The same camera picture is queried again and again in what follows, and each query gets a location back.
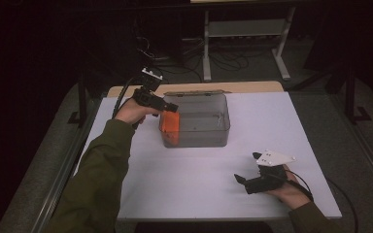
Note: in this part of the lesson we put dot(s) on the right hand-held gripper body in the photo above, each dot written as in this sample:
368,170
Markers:
268,178

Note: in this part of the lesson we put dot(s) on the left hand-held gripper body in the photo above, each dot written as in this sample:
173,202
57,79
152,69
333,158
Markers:
149,92

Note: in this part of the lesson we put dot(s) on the orange phone case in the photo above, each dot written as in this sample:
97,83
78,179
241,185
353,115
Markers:
170,123

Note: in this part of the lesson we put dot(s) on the grey translucent plastic box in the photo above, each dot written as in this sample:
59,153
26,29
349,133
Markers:
204,129

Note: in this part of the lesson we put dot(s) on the person's left hand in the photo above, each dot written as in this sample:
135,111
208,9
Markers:
134,111

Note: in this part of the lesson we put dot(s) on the black metal stand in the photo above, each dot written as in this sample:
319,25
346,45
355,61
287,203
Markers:
82,97
350,97

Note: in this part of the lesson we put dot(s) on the white metal desk frame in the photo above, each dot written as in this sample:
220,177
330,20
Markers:
246,27

